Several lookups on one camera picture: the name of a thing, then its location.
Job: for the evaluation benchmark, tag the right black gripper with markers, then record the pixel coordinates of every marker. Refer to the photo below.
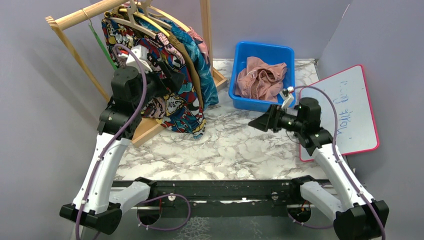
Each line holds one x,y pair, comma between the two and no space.
270,120

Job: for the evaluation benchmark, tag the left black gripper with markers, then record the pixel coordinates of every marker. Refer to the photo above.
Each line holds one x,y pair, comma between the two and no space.
173,80

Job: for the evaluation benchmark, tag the green hanger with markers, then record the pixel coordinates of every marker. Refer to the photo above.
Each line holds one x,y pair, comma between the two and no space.
101,45

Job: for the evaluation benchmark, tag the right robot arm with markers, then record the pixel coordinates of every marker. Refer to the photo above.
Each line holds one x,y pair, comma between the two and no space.
354,212

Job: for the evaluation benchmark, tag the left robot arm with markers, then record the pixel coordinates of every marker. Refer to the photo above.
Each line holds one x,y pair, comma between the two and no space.
95,206

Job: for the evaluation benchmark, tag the mustard brown shorts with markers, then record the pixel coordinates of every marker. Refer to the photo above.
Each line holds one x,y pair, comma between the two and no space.
181,53

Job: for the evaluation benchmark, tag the comic print shorts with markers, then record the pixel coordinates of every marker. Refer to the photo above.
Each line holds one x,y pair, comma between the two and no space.
182,123

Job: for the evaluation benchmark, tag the teal patterned shorts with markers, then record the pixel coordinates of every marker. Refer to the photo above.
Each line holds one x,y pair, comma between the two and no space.
182,102

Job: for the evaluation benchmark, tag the pink floral shorts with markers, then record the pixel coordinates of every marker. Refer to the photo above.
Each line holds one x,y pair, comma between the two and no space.
201,44

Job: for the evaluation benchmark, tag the yellow hanger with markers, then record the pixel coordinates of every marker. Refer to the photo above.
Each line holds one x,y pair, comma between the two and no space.
158,24

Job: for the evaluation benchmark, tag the beige wooden hanger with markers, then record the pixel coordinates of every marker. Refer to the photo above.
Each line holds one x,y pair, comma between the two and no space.
132,23

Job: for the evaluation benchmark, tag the blue plastic bin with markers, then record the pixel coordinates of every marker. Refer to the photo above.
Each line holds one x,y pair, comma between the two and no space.
269,53

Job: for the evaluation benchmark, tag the pink framed whiteboard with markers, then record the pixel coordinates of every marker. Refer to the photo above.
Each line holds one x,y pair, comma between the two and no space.
346,110

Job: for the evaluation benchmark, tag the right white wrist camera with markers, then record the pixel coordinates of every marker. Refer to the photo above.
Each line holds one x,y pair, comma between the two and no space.
287,96

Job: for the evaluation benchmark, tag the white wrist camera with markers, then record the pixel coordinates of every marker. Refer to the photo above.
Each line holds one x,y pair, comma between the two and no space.
287,96
141,54

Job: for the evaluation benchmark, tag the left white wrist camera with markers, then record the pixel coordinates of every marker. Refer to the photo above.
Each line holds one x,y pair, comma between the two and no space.
141,54

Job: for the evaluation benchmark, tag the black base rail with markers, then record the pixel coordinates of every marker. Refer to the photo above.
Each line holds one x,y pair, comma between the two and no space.
223,198

